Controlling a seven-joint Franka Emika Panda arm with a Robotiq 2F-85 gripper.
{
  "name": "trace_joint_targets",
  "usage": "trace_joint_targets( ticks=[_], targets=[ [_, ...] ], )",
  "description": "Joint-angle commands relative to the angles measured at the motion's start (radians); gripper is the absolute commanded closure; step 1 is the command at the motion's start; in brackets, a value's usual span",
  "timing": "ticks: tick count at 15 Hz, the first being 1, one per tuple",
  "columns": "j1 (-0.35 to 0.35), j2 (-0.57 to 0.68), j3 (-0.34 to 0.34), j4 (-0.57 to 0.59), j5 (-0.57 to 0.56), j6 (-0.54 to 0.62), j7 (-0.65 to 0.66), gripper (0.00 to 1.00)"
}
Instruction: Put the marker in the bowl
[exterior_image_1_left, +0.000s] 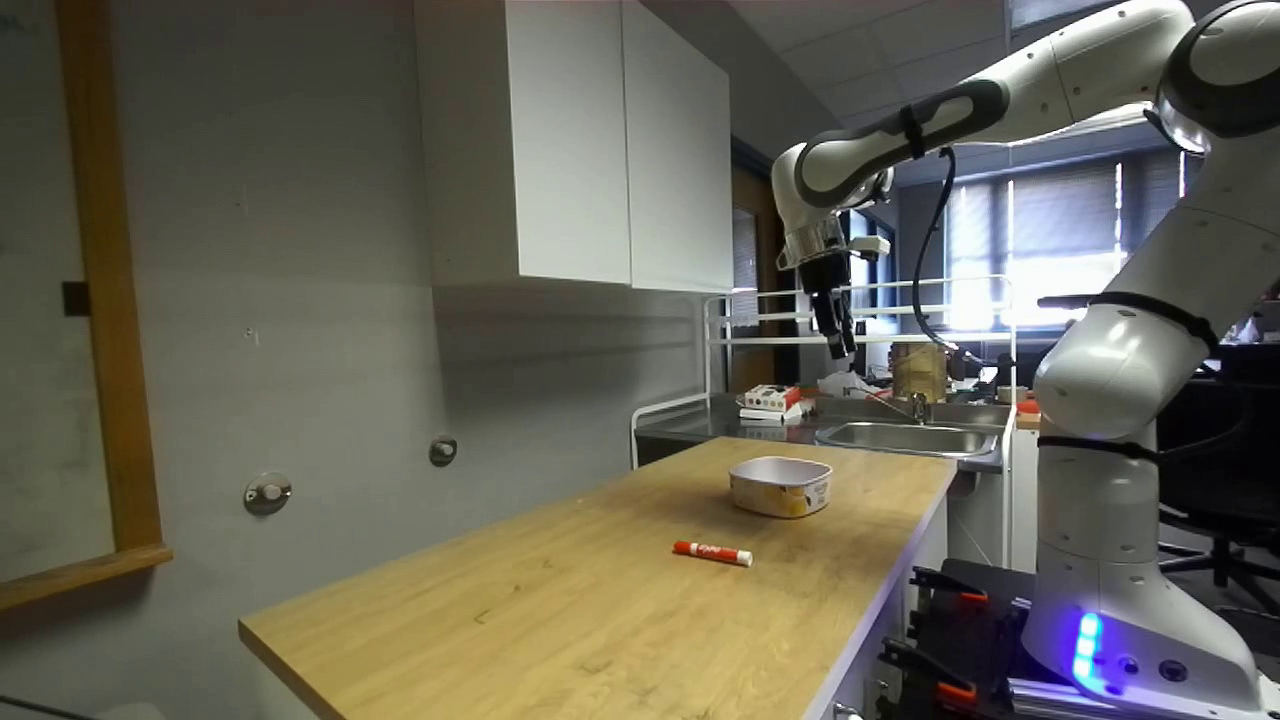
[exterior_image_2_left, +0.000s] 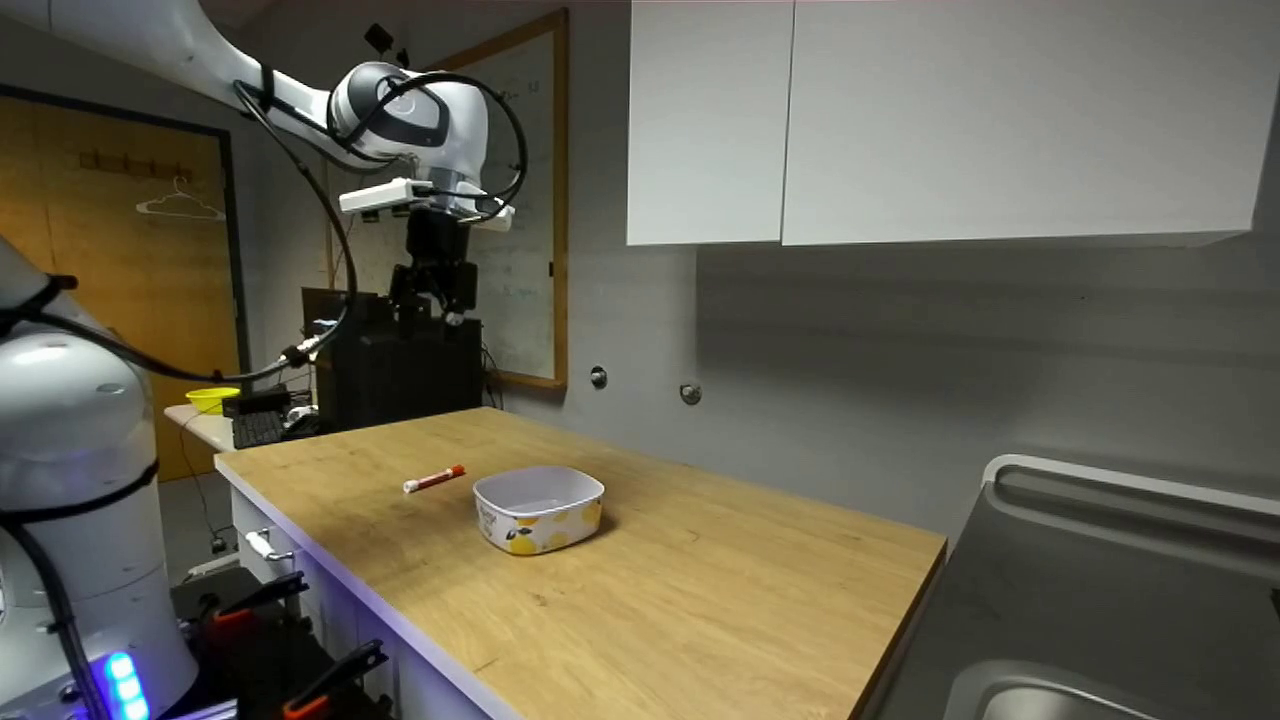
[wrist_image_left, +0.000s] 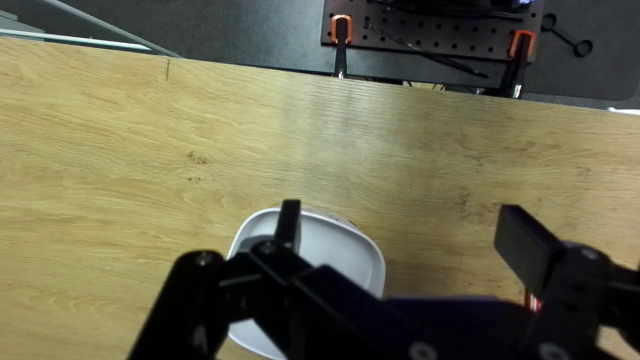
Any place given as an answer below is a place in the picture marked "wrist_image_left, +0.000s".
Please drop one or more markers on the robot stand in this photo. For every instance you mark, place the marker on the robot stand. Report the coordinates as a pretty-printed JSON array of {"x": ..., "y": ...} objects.
[{"x": 450, "y": 35}]

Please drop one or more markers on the red and white marker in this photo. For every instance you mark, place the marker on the red and white marker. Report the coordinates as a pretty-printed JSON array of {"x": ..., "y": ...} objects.
[{"x": 533, "y": 302}]

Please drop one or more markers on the grey metal table frame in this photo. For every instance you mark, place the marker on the grey metal table frame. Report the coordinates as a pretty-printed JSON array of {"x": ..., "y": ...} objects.
[{"x": 100, "y": 30}]

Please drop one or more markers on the thin black rod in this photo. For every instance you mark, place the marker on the thin black rod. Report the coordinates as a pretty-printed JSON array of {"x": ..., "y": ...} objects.
[{"x": 425, "y": 50}]

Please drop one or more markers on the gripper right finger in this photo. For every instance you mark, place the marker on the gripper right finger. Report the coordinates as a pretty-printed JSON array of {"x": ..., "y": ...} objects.
[{"x": 575, "y": 280}]

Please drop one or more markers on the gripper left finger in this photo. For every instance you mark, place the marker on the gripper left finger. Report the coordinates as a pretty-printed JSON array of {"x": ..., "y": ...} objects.
[{"x": 280, "y": 300}]

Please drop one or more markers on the white bowl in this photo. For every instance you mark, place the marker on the white bowl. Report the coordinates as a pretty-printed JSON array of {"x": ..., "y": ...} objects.
[{"x": 340, "y": 250}]

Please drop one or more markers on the orange and black clamp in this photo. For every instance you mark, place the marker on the orange and black clamp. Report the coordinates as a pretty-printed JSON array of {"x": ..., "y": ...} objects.
[
  {"x": 519, "y": 60},
  {"x": 341, "y": 35}
]

